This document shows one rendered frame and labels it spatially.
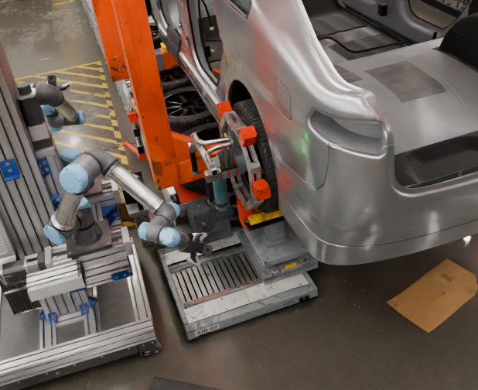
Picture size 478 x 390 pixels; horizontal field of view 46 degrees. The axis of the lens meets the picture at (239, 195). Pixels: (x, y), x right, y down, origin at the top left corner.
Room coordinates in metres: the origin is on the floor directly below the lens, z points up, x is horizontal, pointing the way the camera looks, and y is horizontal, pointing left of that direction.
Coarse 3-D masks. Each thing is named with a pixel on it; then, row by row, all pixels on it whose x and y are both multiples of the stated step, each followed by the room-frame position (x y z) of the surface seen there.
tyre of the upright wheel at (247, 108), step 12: (240, 108) 2.79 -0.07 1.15; (252, 108) 2.70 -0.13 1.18; (252, 120) 2.62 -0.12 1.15; (264, 132) 2.54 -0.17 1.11; (264, 144) 2.50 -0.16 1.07; (264, 156) 2.47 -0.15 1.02; (264, 168) 2.48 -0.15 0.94; (276, 180) 2.42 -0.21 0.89; (276, 192) 2.42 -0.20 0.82; (264, 204) 2.54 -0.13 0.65; (276, 204) 2.45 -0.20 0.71
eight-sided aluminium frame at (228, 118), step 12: (228, 120) 2.73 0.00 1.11; (240, 120) 2.70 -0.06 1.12; (228, 132) 2.94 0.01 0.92; (240, 144) 2.57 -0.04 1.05; (252, 156) 2.52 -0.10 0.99; (252, 168) 2.45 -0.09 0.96; (240, 180) 2.83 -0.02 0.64; (252, 180) 2.45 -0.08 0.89; (240, 192) 2.74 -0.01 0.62; (252, 192) 2.44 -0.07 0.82; (252, 204) 2.46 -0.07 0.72
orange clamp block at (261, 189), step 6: (258, 180) 2.45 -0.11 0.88; (264, 180) 2.44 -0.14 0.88; (252, 186) 2.42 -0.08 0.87; (258, 186) 2.39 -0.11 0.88; (264, 186) 2.38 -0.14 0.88; (258, 192) 2.36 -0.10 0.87; (264, 192) 2.37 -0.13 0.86; (270, 192) 2.38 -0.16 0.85; (258, 198) 2.36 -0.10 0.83; (264, 198) 2.37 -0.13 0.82
